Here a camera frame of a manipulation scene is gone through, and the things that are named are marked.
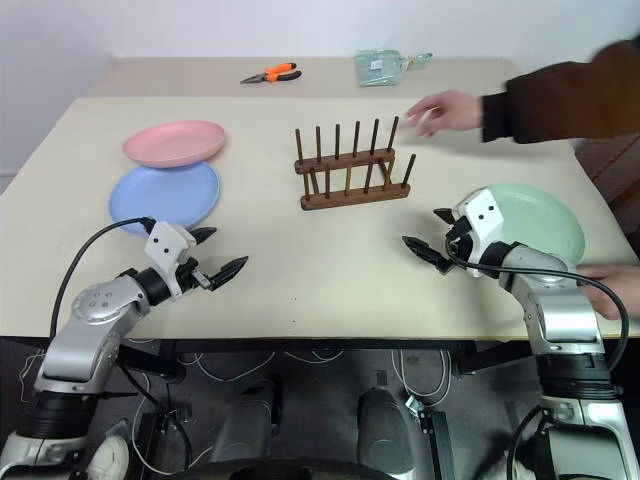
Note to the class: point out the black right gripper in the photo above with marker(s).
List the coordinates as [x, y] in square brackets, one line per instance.
[462, 247]

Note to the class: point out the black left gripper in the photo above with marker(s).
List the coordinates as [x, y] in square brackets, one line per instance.
[189, 276]

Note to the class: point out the person's brown sleeved forearm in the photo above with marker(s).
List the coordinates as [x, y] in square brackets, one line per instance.
[565, 100]

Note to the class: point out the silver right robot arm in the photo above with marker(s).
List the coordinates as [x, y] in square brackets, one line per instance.
[560, 310]

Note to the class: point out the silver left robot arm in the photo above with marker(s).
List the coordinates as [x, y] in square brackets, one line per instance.
[82, 320]

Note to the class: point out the wooden dish rack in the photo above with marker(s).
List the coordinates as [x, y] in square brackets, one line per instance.
[350, 197]

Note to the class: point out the person's right hand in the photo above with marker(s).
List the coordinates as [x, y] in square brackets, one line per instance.
[450, 112]

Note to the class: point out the person's left hand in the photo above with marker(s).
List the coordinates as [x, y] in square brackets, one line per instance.
[617, 290]

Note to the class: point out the blue plate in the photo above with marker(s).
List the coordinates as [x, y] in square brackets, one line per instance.
[160, 195]

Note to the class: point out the green plate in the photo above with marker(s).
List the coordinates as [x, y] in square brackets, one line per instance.
[540, 220]

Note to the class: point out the pink plate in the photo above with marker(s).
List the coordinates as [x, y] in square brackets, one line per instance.
[172, 142]

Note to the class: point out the small clear plastic packet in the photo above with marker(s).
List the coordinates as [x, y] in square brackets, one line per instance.
[422, 60]

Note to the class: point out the clear plastic bag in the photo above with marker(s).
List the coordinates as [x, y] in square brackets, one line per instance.
[377, 67]

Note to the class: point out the dark grey rounded shape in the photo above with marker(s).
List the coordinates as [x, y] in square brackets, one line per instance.
[385, 430]
[247, 425]

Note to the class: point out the orange and black pliers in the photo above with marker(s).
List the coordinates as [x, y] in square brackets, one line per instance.
[280, 71]

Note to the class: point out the black flat bar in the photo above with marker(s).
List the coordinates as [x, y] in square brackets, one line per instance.
[440, 445]

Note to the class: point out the white shoe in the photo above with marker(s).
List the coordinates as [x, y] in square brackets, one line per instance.
[107, 457]

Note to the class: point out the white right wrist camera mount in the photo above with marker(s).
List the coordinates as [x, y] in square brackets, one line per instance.
[482, 215]

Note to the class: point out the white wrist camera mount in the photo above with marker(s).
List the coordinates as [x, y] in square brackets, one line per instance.
[164, 245]
[482, 215]

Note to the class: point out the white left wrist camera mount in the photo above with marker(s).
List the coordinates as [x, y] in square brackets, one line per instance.
[164, 245]

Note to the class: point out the black table frame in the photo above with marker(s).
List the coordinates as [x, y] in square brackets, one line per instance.
[300, 345]

